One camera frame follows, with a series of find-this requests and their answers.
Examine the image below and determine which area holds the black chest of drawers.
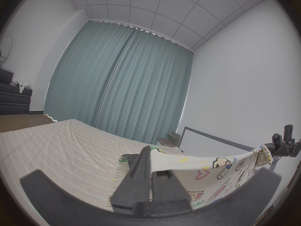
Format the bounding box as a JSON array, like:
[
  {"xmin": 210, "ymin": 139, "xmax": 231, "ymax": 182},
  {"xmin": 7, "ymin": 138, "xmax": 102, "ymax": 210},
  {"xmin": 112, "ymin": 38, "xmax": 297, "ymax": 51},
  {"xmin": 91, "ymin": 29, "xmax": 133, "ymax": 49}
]
[{"xmin": 0, "ymin": 67, "xmax": 32, "ymax": 115}]

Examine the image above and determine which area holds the bed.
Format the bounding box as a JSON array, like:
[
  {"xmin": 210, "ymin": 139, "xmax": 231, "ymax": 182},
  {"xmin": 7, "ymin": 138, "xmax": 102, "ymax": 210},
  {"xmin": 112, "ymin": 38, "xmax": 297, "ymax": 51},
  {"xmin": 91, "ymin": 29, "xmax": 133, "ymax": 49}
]
[{"xmin": 0, "ymin": 119, "xmax": 279, "ymax": 211}]

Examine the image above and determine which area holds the white garment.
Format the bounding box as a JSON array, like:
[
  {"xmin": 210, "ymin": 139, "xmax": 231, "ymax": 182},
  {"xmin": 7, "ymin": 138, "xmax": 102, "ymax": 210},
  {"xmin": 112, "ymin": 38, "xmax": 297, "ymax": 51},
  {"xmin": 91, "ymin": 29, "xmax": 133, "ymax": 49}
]
[{"xmin": 13, "ymin": 79, "xmax": 30, "ymax": 94}]

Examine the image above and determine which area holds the grey bedside table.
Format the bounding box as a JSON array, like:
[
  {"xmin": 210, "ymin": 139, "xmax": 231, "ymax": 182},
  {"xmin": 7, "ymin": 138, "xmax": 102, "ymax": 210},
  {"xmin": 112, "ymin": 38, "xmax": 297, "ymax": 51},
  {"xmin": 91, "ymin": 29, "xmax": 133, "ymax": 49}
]
[{"xmin": 156, "ymin": 131, "xmax": 180, "ymax": 148}]

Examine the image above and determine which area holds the blue-green curtain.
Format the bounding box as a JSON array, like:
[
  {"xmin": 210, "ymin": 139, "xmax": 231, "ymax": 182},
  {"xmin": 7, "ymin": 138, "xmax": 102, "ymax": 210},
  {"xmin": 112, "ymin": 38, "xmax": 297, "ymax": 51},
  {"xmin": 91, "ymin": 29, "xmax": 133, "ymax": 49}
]
[{"xmin": 43, "ymin": 20, "xmax": 194, "ymax": 145}]

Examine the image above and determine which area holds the round wall mirror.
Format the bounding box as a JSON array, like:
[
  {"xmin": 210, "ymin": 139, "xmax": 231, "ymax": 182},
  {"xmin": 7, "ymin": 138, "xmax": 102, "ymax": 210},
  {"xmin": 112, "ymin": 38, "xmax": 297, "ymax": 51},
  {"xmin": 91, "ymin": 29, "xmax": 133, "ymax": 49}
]
[{"xmin": 0, "ymin": 34, "xmax": 13, "ymax": 62}]

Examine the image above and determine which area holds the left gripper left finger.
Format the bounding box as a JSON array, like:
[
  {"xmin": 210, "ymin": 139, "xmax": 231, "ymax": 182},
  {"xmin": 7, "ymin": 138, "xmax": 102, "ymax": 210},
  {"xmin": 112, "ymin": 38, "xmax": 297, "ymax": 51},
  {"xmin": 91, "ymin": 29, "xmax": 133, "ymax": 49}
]
[{"xmin": 111, "ymin": 145, "xmax": 151, "ymax": 213}]

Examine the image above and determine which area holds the white printed pyjama top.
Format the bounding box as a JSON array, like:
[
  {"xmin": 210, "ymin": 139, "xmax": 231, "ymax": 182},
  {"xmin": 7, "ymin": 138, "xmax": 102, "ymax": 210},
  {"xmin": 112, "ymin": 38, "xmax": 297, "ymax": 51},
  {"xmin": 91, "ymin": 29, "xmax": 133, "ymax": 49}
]
[{"xmin": 107, "ymin": 144, "xmax": 274, "ymax": 208}]

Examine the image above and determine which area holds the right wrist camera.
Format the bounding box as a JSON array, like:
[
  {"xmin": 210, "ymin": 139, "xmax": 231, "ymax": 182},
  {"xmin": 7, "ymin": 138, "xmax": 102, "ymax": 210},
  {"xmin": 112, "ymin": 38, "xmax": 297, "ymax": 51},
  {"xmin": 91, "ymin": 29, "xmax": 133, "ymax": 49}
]
[{"xmin": 272, "ymin": 133, "xmax": 283, "ymax": 148}]

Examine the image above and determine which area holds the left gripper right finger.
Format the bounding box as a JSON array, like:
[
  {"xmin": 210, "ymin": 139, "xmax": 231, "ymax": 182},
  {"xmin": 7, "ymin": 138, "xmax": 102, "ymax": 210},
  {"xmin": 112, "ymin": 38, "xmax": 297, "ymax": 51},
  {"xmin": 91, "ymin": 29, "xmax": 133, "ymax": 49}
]
[{"xmin": 150, "ymin": 170, "xmax": 192, "ymax": 215}]

